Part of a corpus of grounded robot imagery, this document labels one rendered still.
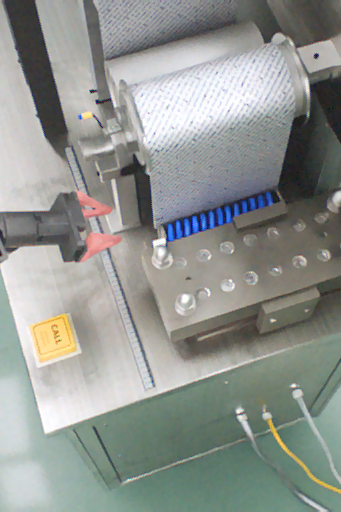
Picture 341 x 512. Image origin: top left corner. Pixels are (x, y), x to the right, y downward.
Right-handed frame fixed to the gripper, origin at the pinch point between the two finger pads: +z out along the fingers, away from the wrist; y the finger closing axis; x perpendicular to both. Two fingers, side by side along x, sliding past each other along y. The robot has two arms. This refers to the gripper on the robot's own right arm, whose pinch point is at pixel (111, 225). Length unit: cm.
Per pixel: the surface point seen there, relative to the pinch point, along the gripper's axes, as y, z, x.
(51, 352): 13.2, -6.9, -21.7
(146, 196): -7.3, 10.7, -2.3
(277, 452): 31, 79, -80
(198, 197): -0.2, 13.7, 8.0
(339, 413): 26, 98, -69
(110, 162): -8.8, 0.0, 6.0
